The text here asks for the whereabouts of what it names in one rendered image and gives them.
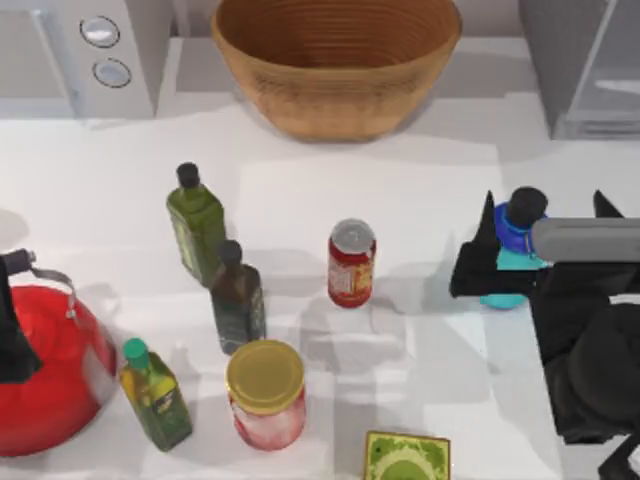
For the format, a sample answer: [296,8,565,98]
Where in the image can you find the blue bottle with black cap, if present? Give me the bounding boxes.
[479,186,550,310]

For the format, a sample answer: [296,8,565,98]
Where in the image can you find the grey cabinet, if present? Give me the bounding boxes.
[518,0,640,142]

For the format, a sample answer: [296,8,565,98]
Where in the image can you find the red can with silver top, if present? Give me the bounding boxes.
[327,217,377,310]

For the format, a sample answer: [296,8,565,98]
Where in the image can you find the brown woven basket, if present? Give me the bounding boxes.
[210,0,463,144]

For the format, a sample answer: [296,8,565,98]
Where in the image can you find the green and yellow box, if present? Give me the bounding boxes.
[363,430,451,480]

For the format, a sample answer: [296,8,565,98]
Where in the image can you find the dark olive bottle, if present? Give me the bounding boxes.
[209,239,268,357]

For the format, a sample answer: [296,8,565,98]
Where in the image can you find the red jar with gold lid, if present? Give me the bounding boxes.
[225,339,307,452]

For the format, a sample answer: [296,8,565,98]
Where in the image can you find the green bottle with black cap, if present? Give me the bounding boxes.
[165,161,227,289]

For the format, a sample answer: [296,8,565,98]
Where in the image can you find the yellow bottle with green cap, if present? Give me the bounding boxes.
[118,337,194,453]

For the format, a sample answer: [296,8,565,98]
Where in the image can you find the small grey microwave knob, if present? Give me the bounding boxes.
[92,57,133,89]

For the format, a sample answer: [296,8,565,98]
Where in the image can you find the large grey microwave knob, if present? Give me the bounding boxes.
[79,15,121,49]

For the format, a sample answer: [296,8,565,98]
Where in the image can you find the red kettle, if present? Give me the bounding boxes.
[0,248,119,458]

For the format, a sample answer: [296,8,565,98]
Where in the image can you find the pale microwave oven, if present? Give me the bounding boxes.
[0,0,177,121]

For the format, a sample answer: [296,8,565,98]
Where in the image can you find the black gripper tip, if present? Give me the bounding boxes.
[0,257,44,387]

